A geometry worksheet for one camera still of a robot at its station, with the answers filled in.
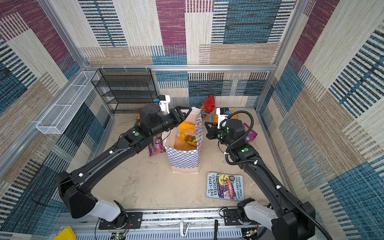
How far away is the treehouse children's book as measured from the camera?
31.8 inches

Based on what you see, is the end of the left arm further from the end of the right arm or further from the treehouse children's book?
the treehouse children's book

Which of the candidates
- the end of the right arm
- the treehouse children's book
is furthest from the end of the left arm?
the treehouse children's book
